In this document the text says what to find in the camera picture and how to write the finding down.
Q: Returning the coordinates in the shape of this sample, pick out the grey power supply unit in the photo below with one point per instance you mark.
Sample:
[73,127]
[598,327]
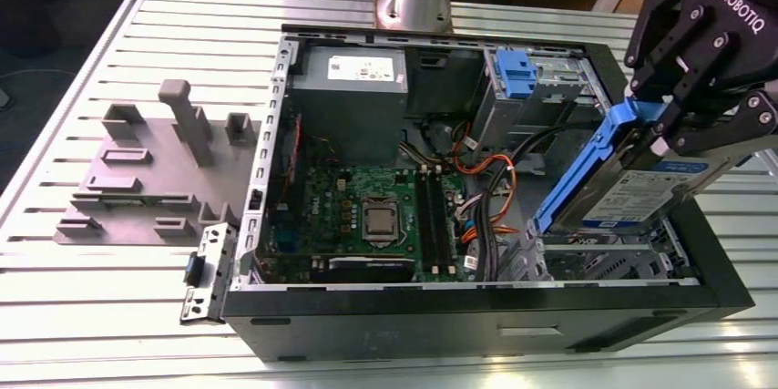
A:
[346,111]

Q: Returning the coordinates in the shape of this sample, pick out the grey parts rack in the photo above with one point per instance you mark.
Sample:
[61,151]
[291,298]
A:
[157,179]

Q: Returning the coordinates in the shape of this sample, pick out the silver CPU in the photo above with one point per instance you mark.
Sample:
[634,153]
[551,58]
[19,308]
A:
[380,220]

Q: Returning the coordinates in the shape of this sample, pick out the metal disk bay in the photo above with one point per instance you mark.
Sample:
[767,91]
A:
[531,266]

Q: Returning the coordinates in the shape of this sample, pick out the black graphics card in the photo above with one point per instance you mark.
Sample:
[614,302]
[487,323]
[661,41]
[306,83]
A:
[371,268]

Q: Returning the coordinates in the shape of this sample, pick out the hard disk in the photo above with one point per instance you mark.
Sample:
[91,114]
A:
[631,193]

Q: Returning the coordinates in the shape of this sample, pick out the green motherboard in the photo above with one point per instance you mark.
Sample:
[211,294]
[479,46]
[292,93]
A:
[328,188]

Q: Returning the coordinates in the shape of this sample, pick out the metal card retention bracket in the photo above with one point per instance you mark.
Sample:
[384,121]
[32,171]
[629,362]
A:
[215,248]

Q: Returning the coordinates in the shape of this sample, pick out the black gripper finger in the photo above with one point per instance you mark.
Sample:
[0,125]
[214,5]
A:
[653,33]
[723,134]

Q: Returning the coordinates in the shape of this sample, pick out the blue black video connector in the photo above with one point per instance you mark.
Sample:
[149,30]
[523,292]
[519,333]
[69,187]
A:
[195,268]

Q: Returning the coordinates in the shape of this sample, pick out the CPU socket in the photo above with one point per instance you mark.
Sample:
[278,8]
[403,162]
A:
[367,238]

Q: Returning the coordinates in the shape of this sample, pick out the blue plastic drive latch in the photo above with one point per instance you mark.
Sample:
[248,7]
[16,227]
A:
[515,72]

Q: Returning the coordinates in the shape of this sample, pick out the green RAM stick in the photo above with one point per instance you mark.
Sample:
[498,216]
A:
[131,201]

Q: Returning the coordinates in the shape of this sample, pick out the metal optical drive cage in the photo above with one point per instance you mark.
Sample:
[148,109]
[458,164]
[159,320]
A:
[510,120]

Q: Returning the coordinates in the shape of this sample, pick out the black RAM slot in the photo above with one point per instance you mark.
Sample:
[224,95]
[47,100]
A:
[426,225]
[442,225]

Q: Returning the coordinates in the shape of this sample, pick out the black open PC case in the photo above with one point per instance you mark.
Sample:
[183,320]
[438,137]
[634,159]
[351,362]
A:
[486,316]

